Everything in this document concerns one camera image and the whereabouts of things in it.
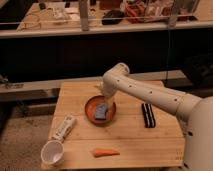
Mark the orange carrot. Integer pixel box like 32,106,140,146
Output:
92,148,119,157

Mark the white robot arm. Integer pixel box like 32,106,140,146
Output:
101,63,213,171

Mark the red item on shelf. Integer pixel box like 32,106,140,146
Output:
124,3,145,23

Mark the black bag on shelf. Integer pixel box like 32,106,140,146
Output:
102,10,124,25

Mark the grey metal post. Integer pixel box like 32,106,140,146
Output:
78,0,89,31

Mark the wooden table board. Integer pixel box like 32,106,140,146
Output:
51,81,185,170

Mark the orange ceramic bowl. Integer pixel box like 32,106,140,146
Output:
85,95,116,126

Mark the black rectangular remote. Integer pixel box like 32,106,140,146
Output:
141,103,156,128

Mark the white ceramic cup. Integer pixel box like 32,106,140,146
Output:
41,140,64,166

